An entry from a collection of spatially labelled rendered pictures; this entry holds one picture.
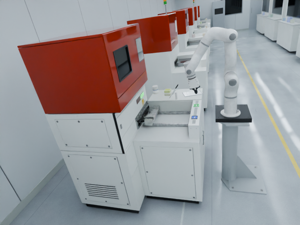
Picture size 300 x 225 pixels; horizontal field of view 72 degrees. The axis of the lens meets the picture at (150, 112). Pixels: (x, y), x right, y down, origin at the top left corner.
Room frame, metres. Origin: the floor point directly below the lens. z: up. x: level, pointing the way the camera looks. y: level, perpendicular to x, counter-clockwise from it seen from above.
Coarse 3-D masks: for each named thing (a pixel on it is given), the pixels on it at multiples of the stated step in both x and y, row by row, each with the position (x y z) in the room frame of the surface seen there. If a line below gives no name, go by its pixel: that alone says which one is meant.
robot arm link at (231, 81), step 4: (232, 72) 1.82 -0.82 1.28; (228, 76) 1.76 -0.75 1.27; (232, 76) 1.73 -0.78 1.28; (236, 76) 1.73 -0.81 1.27; (228, 80) 1.73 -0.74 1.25; (232, 80) 1.71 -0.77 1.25; (236, 80) 1.71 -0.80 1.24; (228, 84) 1.73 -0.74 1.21; (232, 84) 1.71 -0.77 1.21; (236, 84) 1.71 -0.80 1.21; (228, 88) 1.75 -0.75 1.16; (232, 88) 1.74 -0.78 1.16; (236, 88) 1.74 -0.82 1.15; (224, 92) 1.83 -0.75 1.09; (228, 92) 1.78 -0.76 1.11; (232, 92) 1.76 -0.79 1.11; (236, 92) 1.77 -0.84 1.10; (224, 96) 1.84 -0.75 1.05; (228, 96) 1.78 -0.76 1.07; (232, 96) 1.77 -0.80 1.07; (236, 96) 1.78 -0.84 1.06
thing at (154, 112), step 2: (152, 110) 2.15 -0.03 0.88; (154, 110) 2.14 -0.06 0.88; (156, 110) 2.13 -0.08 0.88; (158, 110) 2.15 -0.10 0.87; (150, 112) 2.10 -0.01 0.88; (152, 112) 2.09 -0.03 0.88; (154, 112) 2.08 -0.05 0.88; (156, 112) 2.08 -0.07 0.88; (150, 114) 2.06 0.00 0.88; (152, 114) 2.05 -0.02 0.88; (154, 114) 2.04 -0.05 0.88; (156, 114) 2.05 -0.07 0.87; (154, 116) 2.00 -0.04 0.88; (156, 116) 2.04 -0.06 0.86; (154, 118) 1.97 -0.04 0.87; (152, 122) 1.88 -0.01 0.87; (146, 124) 1.87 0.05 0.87; (148, 124) 1.86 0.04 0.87; (150, 124) 1.86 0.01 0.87; (152, 124) 1.87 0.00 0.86
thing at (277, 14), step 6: (276, 0) 9.52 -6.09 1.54; (282, 0) 8.71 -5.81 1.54; (276, 6) 9.43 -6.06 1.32; (282, 6) 8.63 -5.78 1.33; (276, 12) 9.33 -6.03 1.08; (282, 12) 8.54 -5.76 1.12; (270, 18) 9.28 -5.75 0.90; (276, 18) 8.89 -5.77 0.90; (282, 18) 8.49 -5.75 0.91; (270, 24) 9.30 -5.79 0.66; (276, 24) 8.62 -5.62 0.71; (270, 30) 9.20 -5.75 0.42; (276, 30) 8.61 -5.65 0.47; (270, 36) 9.11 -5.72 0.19; (276, 36) 8.60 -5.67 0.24
